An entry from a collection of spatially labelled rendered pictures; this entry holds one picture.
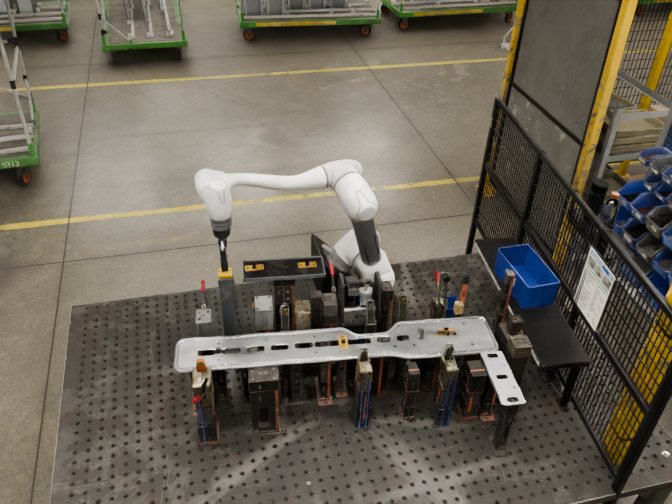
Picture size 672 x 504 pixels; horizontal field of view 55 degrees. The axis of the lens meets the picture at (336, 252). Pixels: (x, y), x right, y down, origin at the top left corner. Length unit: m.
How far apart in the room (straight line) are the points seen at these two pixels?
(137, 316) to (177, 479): 1.01
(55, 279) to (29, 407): 1.17
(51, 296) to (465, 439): 3.07
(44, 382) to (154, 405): 1.36
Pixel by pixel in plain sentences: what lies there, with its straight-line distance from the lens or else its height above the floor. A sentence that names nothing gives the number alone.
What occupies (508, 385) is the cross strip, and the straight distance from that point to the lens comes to 2.76.
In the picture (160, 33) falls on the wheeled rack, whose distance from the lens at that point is 8.70.
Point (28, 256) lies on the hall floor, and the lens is 5.31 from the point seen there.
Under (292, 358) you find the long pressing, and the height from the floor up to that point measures 1.00.
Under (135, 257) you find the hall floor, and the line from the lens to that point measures 5.06.
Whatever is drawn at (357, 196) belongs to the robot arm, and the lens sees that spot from 2.71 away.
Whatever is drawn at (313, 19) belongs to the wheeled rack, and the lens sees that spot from 9.19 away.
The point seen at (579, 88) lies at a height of 1.36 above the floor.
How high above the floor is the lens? 2.97
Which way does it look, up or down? 37 degrees down
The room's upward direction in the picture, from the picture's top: 2 degrees clockwise
